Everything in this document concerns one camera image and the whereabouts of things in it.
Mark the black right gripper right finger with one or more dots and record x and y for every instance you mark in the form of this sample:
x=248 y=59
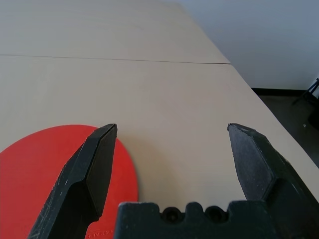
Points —
x=261 y=166

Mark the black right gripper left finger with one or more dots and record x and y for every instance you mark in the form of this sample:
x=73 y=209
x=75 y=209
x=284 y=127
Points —
x=74 y=179

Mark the red ping-pong paddle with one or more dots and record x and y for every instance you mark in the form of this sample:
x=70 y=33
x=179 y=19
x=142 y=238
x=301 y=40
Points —
x=37 y=161

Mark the black tripod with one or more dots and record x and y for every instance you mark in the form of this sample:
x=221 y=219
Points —
x=311 y=92

